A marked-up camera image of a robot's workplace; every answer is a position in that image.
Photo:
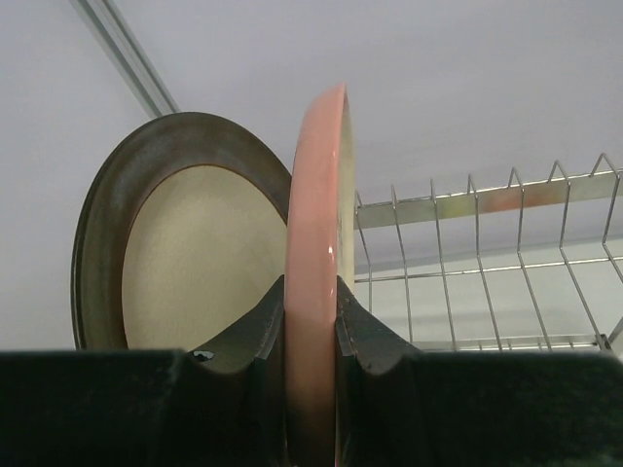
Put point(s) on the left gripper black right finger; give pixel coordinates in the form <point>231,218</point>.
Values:
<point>402,406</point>

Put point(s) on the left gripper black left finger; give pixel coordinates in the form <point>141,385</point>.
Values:
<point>221,404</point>

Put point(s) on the cream plate with metallic rim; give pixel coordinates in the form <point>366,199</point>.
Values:
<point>182,232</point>

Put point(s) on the pink and cream floral plate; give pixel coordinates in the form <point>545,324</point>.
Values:
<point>319,252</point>

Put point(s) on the steel two-tier dish rack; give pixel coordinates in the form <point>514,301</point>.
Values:
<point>526,266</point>

